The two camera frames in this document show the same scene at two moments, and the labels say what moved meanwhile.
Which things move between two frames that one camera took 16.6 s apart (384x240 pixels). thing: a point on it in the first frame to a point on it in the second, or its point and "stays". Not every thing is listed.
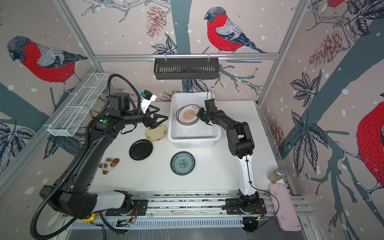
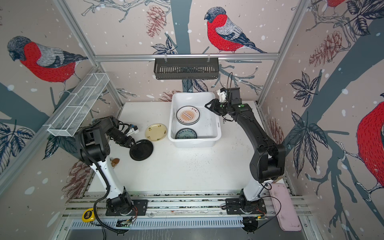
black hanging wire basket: (186, 68) stays
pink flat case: (287, 215) stays
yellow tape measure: (92, 218) stays
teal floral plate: (183, 163) to (186, 133)
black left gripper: (153, 123) to (128, 142)
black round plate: (140, 149) stays
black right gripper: (201, 113) to (215, 106)
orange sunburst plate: (186, 114) stays
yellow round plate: (157, 134) stays
